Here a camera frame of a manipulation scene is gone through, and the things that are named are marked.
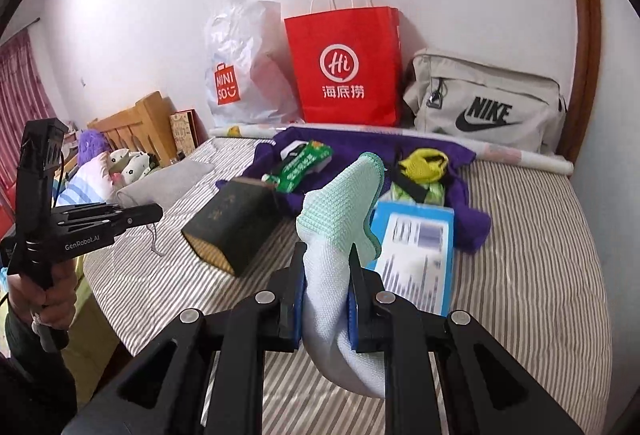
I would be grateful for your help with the white plastic shopping bag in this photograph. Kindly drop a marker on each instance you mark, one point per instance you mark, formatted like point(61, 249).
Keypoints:
point(250, 80)

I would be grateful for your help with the patterned book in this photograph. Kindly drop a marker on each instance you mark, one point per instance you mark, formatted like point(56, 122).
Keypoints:
point(182, 135)

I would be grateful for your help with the red patterned curtain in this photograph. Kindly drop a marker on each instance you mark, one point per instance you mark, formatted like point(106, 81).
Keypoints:
point(20, 80)

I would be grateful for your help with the purple towel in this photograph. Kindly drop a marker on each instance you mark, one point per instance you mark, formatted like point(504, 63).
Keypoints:
point(470, 225)

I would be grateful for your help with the yellow mesh pouch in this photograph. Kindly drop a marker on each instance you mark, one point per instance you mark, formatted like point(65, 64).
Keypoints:
point(425, 167)

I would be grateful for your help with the person's left forearm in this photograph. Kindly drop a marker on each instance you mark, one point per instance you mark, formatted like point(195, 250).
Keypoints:
point(30, 385)

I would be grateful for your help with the person's left hand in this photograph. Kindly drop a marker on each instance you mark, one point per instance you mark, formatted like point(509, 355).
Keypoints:
point(50, 307)

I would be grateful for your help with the red paper carrier bag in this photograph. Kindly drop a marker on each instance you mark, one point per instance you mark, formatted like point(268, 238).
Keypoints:
point(345, 40)

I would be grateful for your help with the rolled paper poster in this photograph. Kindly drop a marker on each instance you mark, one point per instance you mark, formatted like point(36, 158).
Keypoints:
point(525, 160)

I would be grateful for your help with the brown wooden door frame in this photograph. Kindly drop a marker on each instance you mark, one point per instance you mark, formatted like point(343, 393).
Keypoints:
point(587, 40)

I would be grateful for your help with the wooden bed headboard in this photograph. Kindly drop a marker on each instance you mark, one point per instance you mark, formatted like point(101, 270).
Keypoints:
point(145, 125)

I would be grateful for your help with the purple fluffy plush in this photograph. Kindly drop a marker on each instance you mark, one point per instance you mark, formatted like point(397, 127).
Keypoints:
point(92, 145)

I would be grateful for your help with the black rectangular tin box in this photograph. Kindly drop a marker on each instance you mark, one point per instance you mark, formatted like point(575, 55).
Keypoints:
point(230, 220)

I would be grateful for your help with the green snack packet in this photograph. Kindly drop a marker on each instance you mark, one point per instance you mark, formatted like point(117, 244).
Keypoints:
point(297, 167)

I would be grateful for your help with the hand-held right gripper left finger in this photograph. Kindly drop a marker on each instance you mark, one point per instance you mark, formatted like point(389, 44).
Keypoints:
point(299, 300)

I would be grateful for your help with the grey striped mattress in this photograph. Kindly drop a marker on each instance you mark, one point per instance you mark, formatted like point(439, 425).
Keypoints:
point(525, 265)

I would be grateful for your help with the small green wipes packet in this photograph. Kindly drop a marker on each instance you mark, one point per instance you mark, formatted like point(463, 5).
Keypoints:
point(432, 192)

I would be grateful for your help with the grey sports bag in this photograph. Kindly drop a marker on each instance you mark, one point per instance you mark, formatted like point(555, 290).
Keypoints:
point(500, 85)

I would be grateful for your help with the green bedsheet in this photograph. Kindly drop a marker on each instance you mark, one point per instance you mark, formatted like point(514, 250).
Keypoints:
point(100, 330)

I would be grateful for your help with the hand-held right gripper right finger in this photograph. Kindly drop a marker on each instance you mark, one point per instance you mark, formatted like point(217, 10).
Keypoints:
point(356, 315)

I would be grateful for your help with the spotted white plush toy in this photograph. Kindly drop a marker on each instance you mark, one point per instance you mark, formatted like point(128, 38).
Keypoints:
point(130, 165)

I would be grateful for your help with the blue tissue pack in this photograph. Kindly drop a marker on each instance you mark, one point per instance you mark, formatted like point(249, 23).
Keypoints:
point(415, 255)

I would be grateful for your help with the white sock with mint toe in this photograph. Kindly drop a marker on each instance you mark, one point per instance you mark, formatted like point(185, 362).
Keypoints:
point(325, 265)

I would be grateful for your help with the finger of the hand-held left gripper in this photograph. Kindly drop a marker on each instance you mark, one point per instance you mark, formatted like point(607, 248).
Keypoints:
point(142, 216)
point(95, 211)

